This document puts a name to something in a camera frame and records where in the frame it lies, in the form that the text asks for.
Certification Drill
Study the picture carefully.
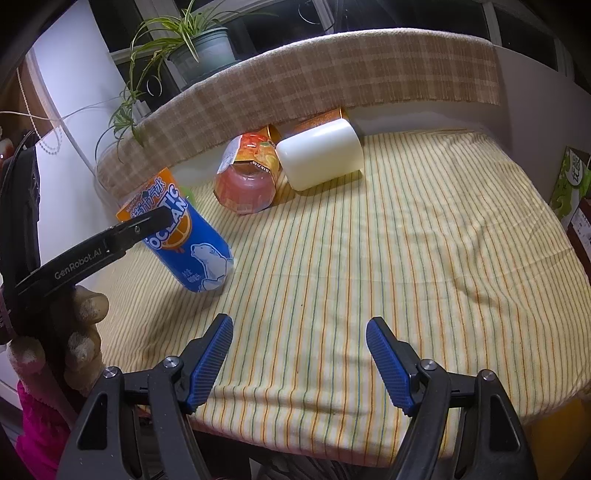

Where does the potted spider plant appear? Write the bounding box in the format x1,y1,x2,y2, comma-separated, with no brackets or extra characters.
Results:
95,0,278,160

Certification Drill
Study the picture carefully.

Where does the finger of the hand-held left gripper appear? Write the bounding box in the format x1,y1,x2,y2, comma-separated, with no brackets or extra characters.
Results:
13,207,171,302

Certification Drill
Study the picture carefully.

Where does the white cup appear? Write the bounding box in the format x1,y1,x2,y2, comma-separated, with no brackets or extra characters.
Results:
276,119,363,191

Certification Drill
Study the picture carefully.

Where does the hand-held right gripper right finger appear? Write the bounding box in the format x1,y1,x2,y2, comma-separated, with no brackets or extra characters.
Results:
366,316,539,480

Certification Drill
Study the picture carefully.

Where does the green printed box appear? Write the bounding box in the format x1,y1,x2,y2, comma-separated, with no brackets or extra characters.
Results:
549,147,591,232

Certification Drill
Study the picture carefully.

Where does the yellow striped cloth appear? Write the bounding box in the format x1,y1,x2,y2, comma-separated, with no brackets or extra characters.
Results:
95,129,585,467

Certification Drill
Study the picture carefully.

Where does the person's left hand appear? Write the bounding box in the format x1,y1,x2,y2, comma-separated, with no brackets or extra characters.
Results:
8,285,110,395

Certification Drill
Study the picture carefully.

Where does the beige plaid cloth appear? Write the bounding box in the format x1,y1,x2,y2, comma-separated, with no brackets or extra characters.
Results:
95,30,502,197

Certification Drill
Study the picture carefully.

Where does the person's left forearm pink sleeve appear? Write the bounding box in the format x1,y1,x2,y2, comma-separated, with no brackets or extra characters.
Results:
15,378,78,480

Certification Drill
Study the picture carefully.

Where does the blue and orange soda can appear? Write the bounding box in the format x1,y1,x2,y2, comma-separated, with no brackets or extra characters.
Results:
115,167,235,294

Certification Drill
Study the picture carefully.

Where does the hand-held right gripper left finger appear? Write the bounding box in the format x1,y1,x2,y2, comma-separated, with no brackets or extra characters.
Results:
58,313,235,480

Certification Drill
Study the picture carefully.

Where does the pink jelly cup orange sleeve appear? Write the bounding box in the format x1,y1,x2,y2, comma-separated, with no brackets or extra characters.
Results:
213,130,283,216

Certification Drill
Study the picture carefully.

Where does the white beaded cord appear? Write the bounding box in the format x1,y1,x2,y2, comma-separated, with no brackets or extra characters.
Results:
16,65,64,154

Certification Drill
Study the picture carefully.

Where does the orange can behind cup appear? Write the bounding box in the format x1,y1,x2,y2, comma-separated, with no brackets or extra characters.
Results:
264,107,350,139

